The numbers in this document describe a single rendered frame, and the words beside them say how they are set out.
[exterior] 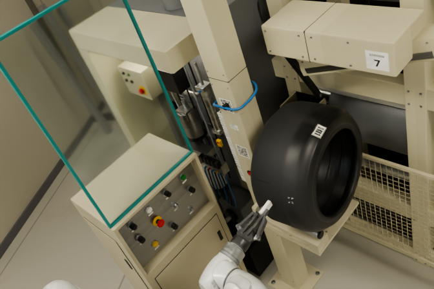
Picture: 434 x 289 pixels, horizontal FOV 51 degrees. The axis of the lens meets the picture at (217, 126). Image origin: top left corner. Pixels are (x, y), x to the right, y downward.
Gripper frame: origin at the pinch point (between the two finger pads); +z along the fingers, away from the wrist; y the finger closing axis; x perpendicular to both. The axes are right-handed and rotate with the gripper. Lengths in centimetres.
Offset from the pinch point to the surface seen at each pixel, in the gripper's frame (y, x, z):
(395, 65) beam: -34, -38, 57
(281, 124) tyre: 6.1, -18.8, 30.0
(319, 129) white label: -10.4, -17.8, 33.8
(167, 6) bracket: 89, -52, 58
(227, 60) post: 28, -47, 34
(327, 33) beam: -7, -47, 58
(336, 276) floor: 13, 129, 29
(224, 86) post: 31, -35, 30
